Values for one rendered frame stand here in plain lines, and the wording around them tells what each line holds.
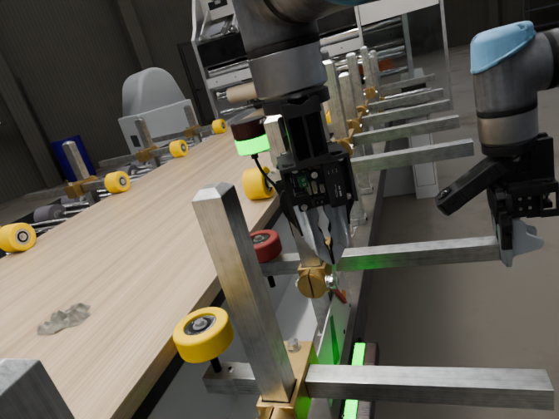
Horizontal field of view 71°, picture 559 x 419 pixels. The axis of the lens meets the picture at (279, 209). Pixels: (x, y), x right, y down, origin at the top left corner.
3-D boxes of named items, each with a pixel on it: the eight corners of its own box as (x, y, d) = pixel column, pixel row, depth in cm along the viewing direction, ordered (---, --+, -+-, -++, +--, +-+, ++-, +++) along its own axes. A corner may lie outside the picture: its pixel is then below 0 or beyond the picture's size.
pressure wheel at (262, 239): (295, 273, 82) (282, 224, 78) (285, 297, 75) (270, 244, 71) (261, 276, 85) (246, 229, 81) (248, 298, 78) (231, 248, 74)
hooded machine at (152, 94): (194, 173, 579) (157, 68, 527) (217, 175, 527) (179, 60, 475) (145, 194, 537) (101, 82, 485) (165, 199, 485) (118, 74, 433)
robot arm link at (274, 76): (248, 61, 43) (320, 41, 43) (259, 103, 45) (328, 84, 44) (246, 61, 36) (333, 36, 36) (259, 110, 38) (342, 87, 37)
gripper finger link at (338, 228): (340, 282, 45) (324, 209, 42) (331, 258, 51) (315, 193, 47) (367, 275, 45) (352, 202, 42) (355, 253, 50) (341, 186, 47)
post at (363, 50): (383, 140, 208) (367, 45, 191) (383, 142, 204) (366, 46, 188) (376, 141, 209) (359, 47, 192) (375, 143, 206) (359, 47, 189)
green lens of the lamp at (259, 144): (278, 140, 66) (274, 128, 65) (267, 150, 60) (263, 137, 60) (246, 147, 68) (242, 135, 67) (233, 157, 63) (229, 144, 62)
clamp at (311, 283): (340, 258, 79) (334, 235, 77) (328, 298, 67) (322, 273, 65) (313, 260, 81) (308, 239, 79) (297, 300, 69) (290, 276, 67)
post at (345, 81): (374, 204, 144) (349, 71, 127) (373, 208, 141) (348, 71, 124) (364, 205, 145) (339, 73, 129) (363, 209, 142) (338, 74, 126)
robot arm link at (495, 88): (552, 15, 47) (476, 36, 49) (556, 105, 51) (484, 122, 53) (526, 18, 54) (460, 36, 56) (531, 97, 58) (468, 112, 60)
